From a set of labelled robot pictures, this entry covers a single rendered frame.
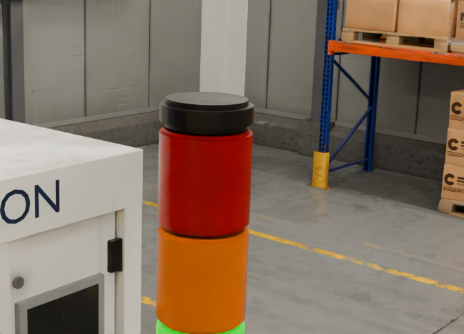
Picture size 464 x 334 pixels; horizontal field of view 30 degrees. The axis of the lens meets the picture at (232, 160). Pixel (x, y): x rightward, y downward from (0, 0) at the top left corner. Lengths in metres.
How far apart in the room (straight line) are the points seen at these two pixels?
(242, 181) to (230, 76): 2.58
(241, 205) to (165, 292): 0.06
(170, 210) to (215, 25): 2.58
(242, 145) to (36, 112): 9.79
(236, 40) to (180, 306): 2.60
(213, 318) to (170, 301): 0.02
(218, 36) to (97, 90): 7.82
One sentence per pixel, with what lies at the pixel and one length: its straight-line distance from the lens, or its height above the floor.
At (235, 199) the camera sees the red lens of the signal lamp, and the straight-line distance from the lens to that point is 0.45.
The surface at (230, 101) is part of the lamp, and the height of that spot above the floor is 2.34.
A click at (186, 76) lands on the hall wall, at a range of 11.93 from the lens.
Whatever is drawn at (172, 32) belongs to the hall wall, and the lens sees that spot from 11.65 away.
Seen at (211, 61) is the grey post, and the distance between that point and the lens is 3.04.
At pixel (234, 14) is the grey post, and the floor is 2.22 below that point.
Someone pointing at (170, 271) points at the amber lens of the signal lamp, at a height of 2.25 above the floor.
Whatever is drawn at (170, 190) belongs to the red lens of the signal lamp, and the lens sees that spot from 0.45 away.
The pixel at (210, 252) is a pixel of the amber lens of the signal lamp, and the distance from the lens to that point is 0.45.
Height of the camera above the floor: 2.41
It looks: 13 degrees down
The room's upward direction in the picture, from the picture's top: 2 degrees clockwise
